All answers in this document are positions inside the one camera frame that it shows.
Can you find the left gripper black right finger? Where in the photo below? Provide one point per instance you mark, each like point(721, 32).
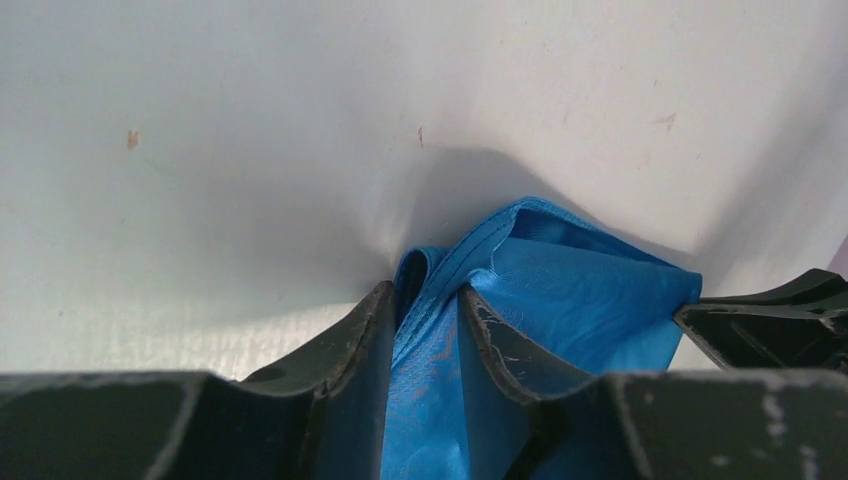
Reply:
point(531, 415)

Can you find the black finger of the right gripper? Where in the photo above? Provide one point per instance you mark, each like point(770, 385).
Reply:
point(801, 324)

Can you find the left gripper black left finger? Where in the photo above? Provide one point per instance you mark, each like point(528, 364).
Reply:
point(316, 413)

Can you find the blue cloth napkin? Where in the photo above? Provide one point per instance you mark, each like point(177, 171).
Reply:
point(586, 296)

